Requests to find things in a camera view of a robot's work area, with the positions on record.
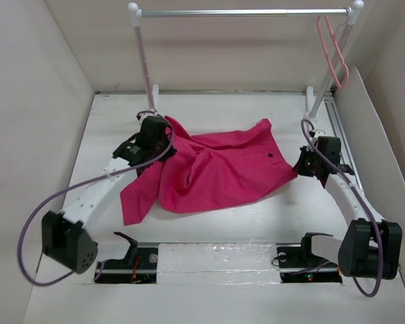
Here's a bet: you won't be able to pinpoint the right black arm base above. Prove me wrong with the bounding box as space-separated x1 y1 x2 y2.
271 232 343 284

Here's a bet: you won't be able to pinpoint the pink plastic hanger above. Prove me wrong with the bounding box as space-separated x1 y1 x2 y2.
316 15 350 90

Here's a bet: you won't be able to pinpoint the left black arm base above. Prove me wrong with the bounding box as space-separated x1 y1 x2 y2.
93 232 159 284

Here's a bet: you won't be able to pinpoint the white clothes rack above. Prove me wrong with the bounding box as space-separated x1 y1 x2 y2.
126 0 365 136

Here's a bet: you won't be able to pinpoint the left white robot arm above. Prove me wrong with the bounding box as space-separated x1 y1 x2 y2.
41 114 176 274

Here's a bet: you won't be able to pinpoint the pink trousers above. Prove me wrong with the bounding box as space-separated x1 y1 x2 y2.
120 117 298 225

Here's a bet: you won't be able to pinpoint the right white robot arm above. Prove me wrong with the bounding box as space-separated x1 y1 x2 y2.
294 136 402 280

